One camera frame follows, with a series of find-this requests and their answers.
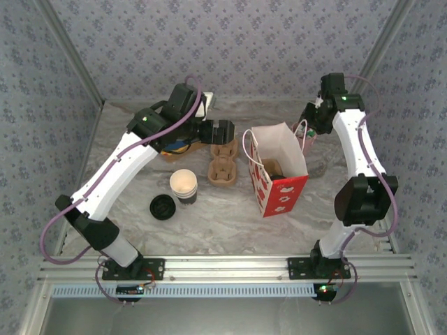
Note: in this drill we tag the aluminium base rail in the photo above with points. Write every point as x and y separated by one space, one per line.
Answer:
227 267

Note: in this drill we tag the pink metal bucket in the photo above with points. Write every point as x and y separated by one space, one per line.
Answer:
311 146

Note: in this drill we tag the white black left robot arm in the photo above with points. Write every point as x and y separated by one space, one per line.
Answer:
120 178

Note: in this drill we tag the brown pulp cup carrier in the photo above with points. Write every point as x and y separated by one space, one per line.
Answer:
223 184
223 162
270 165

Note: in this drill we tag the aluminium frame post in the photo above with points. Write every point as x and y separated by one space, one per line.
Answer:
377 52

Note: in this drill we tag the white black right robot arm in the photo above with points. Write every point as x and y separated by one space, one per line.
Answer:
349 139

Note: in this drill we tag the green plastic stopper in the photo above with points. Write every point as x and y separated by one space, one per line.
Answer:
310 132

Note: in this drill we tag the red white paper bag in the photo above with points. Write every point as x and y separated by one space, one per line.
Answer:
279 150

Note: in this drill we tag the small circuit board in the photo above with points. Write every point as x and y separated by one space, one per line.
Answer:
131 290
324 289

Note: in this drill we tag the black paper cup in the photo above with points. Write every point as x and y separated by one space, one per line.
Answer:
186 201
183 180
183 195

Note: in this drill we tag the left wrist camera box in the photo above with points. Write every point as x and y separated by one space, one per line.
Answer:
209 104

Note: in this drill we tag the white wrapped straw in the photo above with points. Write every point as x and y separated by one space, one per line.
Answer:
319 101

